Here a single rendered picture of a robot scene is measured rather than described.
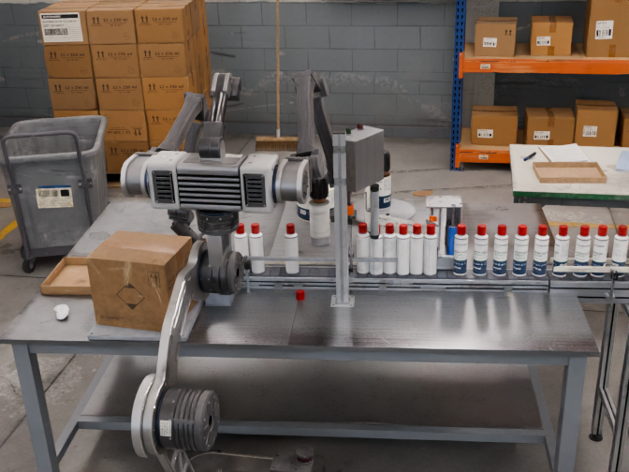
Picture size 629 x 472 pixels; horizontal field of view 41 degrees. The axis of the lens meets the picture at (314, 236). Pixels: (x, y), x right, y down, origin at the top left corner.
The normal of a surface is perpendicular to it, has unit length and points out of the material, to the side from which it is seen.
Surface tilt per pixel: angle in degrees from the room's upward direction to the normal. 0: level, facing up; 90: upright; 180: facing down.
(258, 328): 0
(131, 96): 90
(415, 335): 0
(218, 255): 90
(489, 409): 0
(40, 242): 94
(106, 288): 90
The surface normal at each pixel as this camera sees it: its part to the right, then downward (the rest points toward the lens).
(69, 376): -0.04, -0.91
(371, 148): 0.76, 0.25
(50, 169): 0.15, 0.46
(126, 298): -0.26, 0.40
